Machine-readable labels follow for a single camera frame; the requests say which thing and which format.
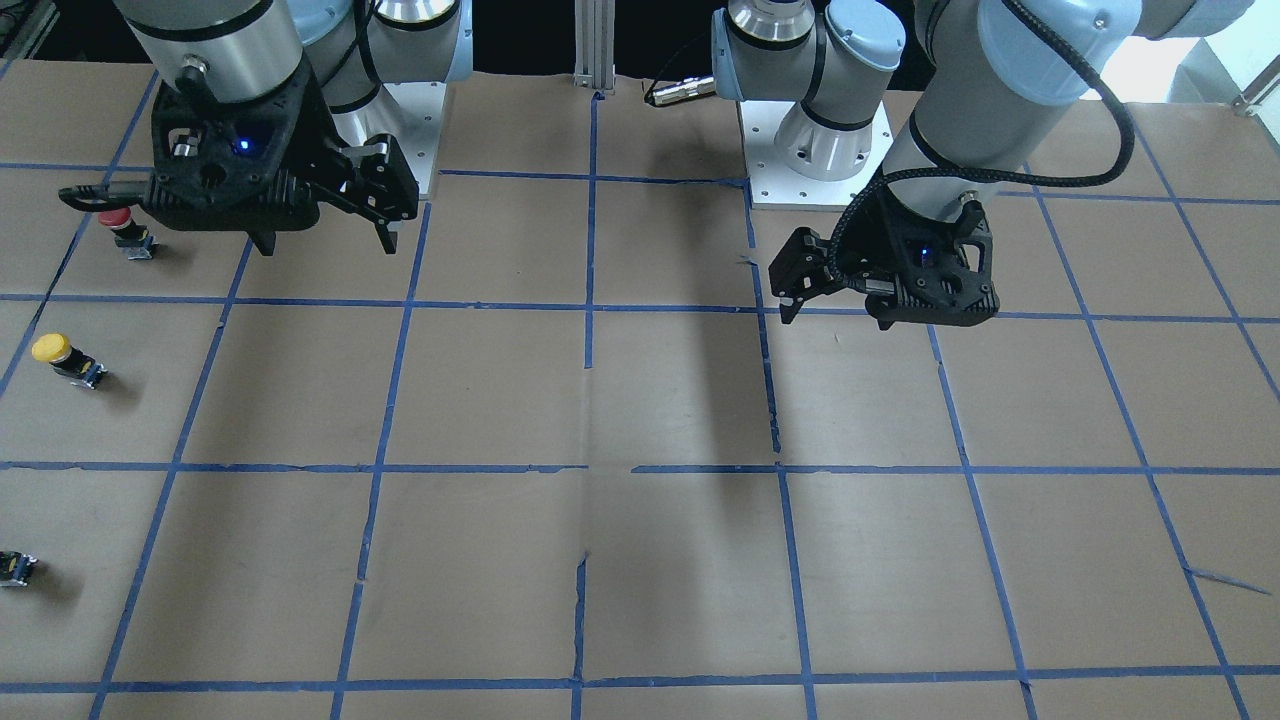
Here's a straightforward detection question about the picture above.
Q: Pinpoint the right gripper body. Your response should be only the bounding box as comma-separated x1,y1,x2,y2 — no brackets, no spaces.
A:
296,133,419,227

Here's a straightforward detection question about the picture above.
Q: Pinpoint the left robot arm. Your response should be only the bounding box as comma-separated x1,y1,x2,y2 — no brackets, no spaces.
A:
710,1,1249,331

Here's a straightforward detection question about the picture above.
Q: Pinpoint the green push button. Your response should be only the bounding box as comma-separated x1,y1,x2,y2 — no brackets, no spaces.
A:
1,550,40,588

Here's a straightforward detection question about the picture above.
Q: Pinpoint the yellow push button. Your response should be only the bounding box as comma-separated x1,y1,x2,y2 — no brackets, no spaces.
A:
29,333,109,389

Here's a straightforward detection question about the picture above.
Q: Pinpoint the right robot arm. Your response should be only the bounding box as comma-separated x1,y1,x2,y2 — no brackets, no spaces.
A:
63,1,474,256

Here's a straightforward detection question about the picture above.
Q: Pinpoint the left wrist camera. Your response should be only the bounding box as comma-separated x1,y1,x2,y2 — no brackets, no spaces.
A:
838,188,998,331

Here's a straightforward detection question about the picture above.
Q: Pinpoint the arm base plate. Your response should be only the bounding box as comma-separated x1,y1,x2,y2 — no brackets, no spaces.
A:
334,82,451,200
739,101,892,211

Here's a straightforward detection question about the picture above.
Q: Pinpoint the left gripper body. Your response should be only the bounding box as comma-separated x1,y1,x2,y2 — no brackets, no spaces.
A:
768,225,867,301

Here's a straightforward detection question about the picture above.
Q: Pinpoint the red push button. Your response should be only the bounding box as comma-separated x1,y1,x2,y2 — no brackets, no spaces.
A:
96,208,156,261

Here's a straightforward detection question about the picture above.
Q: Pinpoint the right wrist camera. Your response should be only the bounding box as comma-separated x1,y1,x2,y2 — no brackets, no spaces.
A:
58,60,343,234

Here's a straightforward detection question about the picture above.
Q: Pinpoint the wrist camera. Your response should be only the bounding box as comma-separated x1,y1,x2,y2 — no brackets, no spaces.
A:
58,60,343,234
838,188,998,331

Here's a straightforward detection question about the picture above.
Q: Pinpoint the aluminium frame post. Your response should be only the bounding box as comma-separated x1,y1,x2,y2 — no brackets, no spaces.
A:
573,0,616,94

